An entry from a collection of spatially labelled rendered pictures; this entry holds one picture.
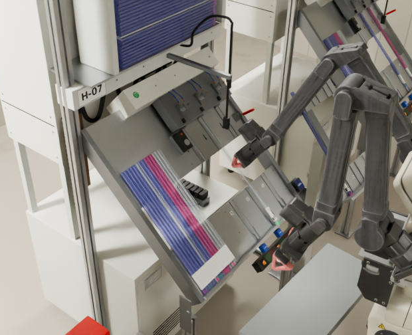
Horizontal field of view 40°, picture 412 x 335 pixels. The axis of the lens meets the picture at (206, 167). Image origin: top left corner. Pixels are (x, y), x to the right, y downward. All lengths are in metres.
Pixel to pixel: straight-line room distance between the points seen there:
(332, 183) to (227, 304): 1.55
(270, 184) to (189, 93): 0.51
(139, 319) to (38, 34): 1.18
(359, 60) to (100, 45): 0.80
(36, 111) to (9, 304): 1.25
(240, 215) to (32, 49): 0.96
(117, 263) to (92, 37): 0.89
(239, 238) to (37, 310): 1.24
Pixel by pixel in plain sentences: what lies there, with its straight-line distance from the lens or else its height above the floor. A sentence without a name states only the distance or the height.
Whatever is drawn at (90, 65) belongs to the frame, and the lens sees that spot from 1.91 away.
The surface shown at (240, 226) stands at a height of 0.78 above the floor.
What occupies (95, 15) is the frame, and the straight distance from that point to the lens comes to 1.81.
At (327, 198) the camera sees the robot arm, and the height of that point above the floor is 1.30.
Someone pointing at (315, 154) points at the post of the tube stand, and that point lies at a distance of 2.59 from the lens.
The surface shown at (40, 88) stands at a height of 1.30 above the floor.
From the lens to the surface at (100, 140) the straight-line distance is 1.95.
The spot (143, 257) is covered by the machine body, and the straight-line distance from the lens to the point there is 2.25.
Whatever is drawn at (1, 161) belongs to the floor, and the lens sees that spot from 4.03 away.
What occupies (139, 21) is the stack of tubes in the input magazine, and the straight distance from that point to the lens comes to 1.88.
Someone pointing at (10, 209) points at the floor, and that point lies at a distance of 3.59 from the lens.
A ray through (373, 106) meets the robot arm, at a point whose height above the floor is 1.60.
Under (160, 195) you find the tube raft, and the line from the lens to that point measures 1.97.
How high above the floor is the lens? 2.21
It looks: 36 degrees down
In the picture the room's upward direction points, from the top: 1 degrees clockwise
